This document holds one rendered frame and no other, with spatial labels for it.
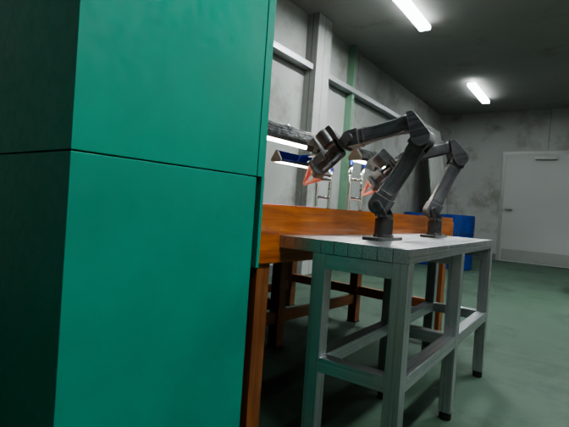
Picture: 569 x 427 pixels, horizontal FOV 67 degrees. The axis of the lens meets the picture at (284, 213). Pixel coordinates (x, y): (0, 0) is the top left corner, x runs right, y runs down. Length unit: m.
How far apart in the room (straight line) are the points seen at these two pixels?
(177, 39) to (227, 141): 0.27
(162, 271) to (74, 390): 0.29
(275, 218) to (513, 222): 8.46
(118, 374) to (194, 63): 0.72
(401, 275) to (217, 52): 0.74
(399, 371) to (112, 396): 0.71
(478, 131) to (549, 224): 2.27
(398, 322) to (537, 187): 8.50
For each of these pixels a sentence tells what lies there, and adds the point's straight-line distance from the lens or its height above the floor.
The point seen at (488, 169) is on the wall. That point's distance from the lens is 9.81.
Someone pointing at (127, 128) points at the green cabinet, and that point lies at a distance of 0.98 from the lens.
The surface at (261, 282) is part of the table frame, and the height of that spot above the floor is 0.52.
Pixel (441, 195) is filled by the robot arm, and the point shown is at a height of 0.86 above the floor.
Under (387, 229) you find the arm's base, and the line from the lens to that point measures 1.51.
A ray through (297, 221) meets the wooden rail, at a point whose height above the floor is 0.71.
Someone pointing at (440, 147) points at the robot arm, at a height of 1.07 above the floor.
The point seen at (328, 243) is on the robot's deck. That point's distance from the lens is 1.29.
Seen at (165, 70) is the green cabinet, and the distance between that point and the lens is 1.05.
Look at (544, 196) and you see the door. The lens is 9.59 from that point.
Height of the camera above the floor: 0.76
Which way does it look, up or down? 1 degrees down
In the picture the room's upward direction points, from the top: 4 degrees clockwise
